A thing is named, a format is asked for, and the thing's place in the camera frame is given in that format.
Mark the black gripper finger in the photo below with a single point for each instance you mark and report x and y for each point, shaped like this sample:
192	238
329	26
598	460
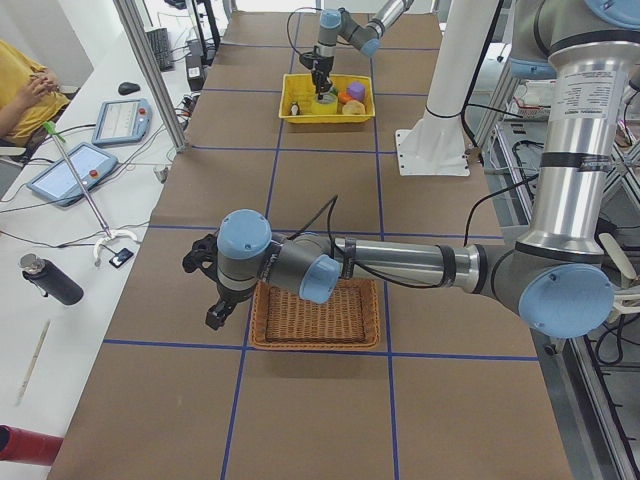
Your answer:
321	82
218	314

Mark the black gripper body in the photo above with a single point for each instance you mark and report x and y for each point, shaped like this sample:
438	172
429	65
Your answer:
320	65
229	293

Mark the yellow woven basket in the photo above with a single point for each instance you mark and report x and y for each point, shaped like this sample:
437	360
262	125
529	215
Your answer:
299	88

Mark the brown wicker basket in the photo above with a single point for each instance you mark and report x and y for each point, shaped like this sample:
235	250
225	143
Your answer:
349	320

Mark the purple foam block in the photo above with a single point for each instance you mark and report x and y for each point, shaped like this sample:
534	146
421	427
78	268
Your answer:
357	91

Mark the toy croissant bread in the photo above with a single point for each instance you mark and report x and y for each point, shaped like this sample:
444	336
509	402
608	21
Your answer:
353	108

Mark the teach pendant tablet near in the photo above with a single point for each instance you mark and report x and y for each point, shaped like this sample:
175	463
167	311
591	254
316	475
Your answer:
57	183

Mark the teach pendant tablet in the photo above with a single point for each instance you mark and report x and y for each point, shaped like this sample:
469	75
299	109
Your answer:
57	183
122	122

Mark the teach pendant tablet far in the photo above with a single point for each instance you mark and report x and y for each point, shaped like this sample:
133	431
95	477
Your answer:
122	122

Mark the black water bottle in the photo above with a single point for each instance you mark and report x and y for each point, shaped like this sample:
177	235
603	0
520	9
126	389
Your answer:
45	275

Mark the black keyboard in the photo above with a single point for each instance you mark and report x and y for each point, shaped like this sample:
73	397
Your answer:
158	40

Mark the wooden stick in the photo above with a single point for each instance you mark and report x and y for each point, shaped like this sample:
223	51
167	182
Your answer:
32	363

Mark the black computer mouse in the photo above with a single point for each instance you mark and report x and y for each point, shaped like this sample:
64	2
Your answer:
127	88

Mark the reach grabber stick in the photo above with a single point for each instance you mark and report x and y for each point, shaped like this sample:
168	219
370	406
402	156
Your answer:
110	234

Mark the person in yellow shirt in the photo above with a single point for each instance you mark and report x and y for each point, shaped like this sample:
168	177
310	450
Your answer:
30	96

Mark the red cylinder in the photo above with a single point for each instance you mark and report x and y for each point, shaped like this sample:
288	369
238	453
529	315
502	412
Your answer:
28	447

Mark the white chair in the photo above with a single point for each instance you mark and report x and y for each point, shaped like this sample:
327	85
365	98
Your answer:
626	296

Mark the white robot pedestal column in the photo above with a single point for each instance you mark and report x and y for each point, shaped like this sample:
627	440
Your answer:
435	146

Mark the aluminium frame post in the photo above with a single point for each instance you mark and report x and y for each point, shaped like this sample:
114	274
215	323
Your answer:
135	32

